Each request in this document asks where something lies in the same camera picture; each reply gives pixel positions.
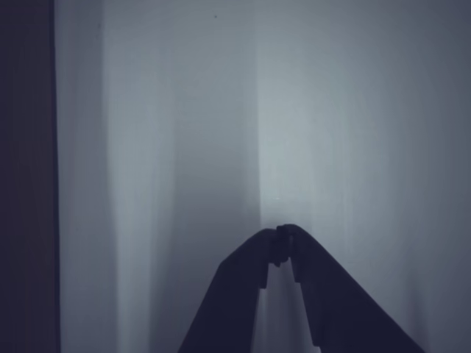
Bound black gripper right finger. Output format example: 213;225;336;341
277;222;428;353

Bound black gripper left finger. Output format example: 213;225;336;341
178;227;280;353

